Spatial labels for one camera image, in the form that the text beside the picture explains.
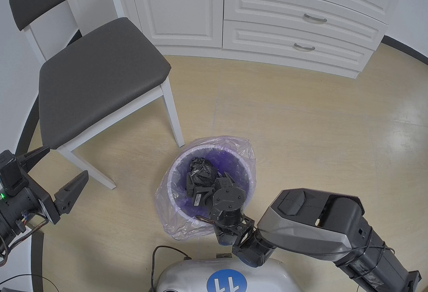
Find purple plastic bag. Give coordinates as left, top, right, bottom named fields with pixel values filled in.
left=154, top=136, right=257, bottom=240

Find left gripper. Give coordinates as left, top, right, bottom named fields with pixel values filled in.
left=0, top=146, right=89, bottom=238

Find white trash bin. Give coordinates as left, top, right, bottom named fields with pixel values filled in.
left=169, top=146, right=256, bottom=221

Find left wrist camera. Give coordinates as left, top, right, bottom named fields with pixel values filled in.
left=0, top=150, right=29, bottom=198

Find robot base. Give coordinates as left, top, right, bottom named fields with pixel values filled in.
left=157, top=252, right=301, bottom=292

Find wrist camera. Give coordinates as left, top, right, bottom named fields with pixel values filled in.
left=0, top=150, right=29, bottom=198
left=191, top=191, right=214, bottom=208

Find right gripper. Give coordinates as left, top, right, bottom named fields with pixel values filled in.
left=185, top=172, right=235, bottom=199

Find black plastic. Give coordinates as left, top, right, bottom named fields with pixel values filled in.
left=187, top=157, right=218, bottom=189

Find white chair grey cushions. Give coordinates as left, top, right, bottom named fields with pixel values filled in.
left=8, top=0, right=185, bottom=190

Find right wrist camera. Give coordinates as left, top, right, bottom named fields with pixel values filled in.
left=191, top=191, right=214, bottom=208

